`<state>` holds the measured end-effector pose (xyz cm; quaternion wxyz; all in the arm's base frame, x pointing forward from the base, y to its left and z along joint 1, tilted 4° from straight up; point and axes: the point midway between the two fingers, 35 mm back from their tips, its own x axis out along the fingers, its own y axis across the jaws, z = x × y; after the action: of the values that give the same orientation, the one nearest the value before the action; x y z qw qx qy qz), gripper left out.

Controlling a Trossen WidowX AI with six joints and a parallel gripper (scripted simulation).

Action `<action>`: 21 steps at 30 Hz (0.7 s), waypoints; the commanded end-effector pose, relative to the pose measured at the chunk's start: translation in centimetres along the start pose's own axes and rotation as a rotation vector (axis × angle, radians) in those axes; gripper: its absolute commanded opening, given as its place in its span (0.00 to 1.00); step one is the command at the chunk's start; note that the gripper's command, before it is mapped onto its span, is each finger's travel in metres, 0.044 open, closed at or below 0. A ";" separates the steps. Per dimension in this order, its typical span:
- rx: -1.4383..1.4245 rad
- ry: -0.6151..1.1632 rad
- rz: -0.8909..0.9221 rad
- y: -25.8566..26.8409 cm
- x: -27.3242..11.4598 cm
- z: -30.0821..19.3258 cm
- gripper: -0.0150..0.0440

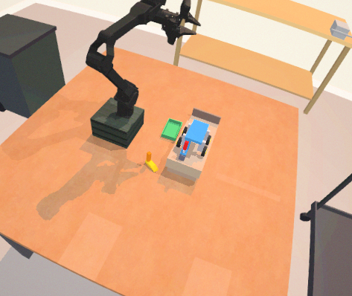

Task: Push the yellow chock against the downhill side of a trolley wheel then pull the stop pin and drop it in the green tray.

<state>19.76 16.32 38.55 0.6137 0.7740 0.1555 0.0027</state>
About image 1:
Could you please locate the yellow chock with orange handle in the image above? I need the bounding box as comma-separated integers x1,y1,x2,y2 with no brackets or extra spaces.
145,152,159,172

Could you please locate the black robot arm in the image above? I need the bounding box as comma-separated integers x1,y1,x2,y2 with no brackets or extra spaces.
86,0,179,118

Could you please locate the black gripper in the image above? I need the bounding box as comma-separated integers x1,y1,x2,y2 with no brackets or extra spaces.
160,0,201,45

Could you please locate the green tray floor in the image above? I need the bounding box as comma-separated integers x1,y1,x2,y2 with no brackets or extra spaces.
163,121,181,138

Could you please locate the red-headed metal pin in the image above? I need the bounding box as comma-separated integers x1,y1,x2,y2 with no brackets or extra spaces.
183,141,189,153

